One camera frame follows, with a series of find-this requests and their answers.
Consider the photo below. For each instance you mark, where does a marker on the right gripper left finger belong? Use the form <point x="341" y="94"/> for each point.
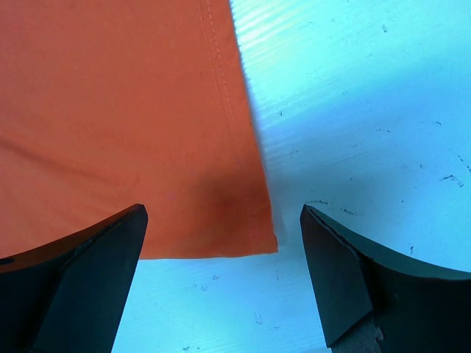
<point x="69" y="295"/>

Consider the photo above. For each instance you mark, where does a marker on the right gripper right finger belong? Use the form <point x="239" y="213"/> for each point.
<point x="371" y="298"/>

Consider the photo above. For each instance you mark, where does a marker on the orange t-shirt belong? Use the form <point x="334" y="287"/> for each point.
<point x="106" y="104"/>

